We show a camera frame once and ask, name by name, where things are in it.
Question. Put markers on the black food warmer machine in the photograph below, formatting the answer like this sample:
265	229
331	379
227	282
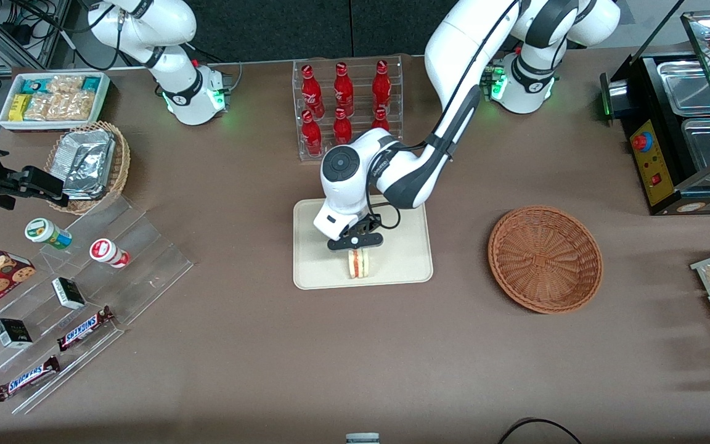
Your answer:
657	166

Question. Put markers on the brown wicker basket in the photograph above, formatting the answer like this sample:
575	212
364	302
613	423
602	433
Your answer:
546	259

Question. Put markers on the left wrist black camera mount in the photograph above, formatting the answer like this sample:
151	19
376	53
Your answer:
368	222

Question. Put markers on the red emergency stop button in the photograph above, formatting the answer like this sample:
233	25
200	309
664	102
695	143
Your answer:
641	142

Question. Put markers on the teal snack packet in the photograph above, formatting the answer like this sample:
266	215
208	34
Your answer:
33	86
92	83

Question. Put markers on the yellow snack packet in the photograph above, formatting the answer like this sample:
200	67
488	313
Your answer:
19	106

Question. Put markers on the white plastic snack bin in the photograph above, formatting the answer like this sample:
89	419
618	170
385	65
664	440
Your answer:
47	126

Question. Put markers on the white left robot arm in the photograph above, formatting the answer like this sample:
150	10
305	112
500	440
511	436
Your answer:
453	61

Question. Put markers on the clear cracker bag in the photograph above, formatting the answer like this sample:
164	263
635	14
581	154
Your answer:
74	106
39	108
65	84

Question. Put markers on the grey white device top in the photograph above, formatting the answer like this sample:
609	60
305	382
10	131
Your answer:
362	439

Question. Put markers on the cream plastic tray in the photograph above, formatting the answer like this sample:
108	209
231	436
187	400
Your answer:
404	259

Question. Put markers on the Snickers chocolate bar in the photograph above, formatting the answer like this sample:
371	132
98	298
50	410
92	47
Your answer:
26	379
84	328

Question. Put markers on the green lid sunflower jar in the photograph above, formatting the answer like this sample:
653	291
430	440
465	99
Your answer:
44	231

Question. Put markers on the light wicker basket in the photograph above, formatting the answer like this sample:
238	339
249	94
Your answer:
122	166

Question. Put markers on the clear acrylic tiered shelf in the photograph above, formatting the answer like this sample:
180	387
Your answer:
145	271

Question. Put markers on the red lid white jar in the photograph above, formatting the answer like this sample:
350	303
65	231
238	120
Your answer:
105	251

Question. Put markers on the silver foil packet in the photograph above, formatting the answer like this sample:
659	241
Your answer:
87	163

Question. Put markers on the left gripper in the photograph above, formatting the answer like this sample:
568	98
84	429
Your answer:
371	222

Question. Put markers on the aluminium frame structure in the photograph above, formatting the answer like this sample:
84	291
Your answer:
59	24

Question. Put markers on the clear acrylic bottle rack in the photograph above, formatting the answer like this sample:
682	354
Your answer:
362	98

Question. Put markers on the small black carton box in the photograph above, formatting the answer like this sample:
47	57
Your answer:
68	294
13	333

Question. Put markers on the triangle sandwich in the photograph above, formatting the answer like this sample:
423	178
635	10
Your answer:
359	265

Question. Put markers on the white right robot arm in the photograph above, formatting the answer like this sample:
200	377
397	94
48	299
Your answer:
176	68

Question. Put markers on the red cola bottle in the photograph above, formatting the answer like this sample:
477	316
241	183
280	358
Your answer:
344	89
342	129
312	92
381	86
312	135
381	120

